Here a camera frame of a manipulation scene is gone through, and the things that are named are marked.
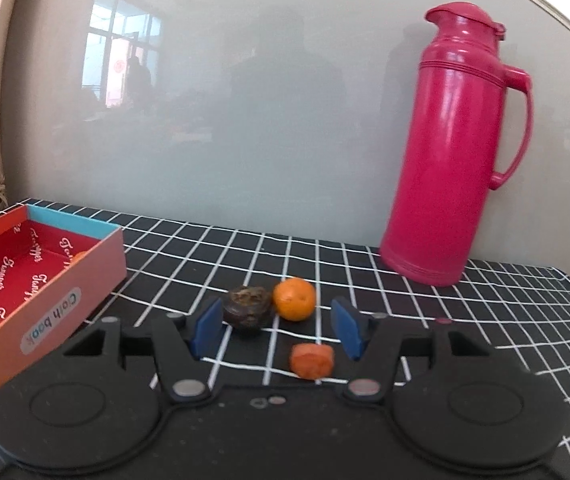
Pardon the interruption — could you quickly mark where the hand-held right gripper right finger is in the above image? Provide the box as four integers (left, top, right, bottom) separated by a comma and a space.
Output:
331, 297, 498, 403

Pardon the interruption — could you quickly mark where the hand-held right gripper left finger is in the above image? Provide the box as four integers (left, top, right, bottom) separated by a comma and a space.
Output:
60, 297, 223, 403

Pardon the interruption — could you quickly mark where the orange carrot piece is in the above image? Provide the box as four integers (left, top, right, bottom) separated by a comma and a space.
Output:
290, 342, 335, 380

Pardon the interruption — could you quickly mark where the dark mangosteen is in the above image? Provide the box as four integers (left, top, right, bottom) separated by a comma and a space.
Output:
222, 285, 273, 333

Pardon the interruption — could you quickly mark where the colourful cardboard box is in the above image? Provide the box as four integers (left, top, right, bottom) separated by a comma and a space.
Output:
0, 203, 128, 445

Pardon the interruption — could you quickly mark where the pink thermos jug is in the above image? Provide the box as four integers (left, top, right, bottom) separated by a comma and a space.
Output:
379, 2, 536, 287

